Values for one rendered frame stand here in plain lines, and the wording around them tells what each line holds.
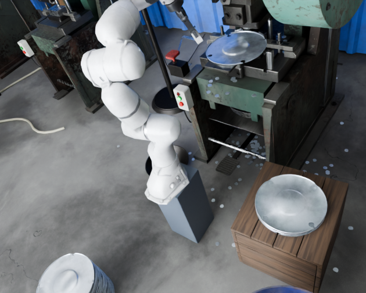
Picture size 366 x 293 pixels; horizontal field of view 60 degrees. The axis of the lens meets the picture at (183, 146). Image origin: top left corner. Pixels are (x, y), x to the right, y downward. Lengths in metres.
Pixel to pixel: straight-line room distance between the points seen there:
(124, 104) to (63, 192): 1.46
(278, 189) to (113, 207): 1.10
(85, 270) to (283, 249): 0.92
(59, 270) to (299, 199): 1.18
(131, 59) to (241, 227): 0.84
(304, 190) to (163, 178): 0.61
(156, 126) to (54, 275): 0.93
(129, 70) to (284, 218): 0.86
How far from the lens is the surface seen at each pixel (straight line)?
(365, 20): 2.78
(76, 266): 1.73
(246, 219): 1.44
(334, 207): 1.48
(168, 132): 1.20
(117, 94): 1.04
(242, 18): 1.53
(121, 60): 1.00
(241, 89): 1.58
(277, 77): 1.56
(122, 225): 2.03
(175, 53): 1.74
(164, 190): 1.41
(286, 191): 1.47
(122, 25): 1.07
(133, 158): 2.34
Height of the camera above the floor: 1.60
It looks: 45 degrees down
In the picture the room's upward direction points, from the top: 20 degrees counter-clockwise
